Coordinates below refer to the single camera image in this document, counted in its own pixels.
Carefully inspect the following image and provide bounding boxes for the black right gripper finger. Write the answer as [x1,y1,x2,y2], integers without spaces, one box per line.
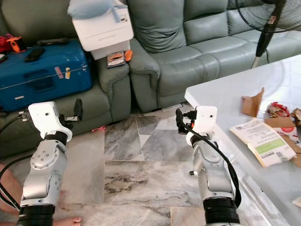
[175,108,187,135]

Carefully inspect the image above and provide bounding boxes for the white parcel with green label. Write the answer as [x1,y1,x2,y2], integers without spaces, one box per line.
[230,118,297,168]

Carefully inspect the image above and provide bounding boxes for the blue hard suitcase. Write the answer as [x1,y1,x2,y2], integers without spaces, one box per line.
[0,39,94,112]

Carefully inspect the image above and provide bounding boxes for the small printed booklet pack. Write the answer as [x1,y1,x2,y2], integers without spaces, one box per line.
[106,51,127,69]

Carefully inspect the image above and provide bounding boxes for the brown cardboard piece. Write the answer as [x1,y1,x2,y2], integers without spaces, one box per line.
[241,87,265,118]

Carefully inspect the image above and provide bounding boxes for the black phone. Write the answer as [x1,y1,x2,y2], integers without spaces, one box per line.
[24,47,46,62]

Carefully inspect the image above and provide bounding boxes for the white printer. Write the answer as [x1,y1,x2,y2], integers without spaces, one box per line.
[73,0,135,60]

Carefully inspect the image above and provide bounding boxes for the red snack wrapper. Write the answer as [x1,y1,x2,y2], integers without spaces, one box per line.
[265,102,293,119]

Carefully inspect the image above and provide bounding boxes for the orange black tool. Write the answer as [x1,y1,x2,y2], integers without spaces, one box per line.
[7,36,26,53]

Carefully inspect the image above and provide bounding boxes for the red bag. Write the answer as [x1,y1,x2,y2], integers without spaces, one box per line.
[0,34,12,53]

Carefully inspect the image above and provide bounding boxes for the person bare leg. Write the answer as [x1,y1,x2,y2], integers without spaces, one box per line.
[0,169,30,223]

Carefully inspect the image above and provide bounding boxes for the light blue cloth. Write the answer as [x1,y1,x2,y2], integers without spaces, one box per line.
[67,0,121,22]

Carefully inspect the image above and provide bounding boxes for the person bare foot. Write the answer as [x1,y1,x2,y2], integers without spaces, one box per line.
[53,215,83,226]

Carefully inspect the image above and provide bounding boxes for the crumpled brown teal paper bag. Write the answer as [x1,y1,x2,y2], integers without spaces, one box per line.
[290,107,301,133]

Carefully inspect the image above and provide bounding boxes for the black standing fan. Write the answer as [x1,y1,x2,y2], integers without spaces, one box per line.
[235,0,301,69]

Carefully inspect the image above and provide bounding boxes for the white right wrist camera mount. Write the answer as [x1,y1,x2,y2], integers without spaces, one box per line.
[194,106,218,135]

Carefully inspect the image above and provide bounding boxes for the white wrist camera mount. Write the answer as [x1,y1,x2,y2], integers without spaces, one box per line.
[194,106,218,135]
[28,101,69,141]

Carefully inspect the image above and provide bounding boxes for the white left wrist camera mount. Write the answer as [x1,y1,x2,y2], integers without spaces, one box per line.
[28,101,69,141]

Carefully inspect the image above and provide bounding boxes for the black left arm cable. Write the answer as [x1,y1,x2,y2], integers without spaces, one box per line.
[0,112,31,211]

